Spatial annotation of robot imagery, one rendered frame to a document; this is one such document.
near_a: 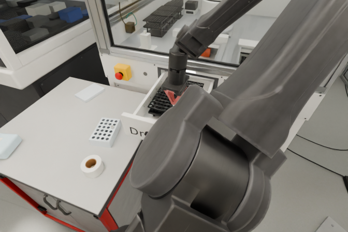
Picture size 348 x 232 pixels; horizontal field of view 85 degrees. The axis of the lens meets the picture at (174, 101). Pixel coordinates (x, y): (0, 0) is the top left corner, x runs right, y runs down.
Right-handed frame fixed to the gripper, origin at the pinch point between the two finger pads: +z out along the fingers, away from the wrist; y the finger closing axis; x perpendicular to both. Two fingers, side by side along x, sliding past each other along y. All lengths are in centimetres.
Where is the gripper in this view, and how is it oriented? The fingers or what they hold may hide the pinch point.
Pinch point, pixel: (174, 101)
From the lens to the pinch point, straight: 68.8
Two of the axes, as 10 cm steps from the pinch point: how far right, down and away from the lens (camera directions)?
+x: 9.3, 2.8, -2.4
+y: -3.6, 5.7, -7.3
